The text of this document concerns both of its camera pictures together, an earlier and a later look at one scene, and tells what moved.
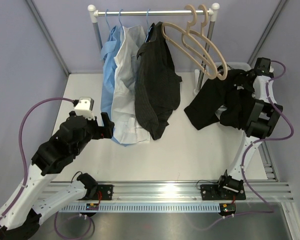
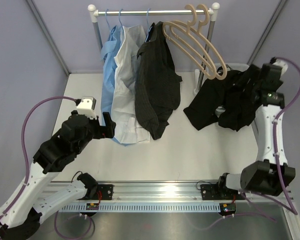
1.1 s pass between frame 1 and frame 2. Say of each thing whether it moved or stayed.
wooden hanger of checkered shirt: moved
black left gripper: stayed
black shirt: stayed
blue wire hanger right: stayed
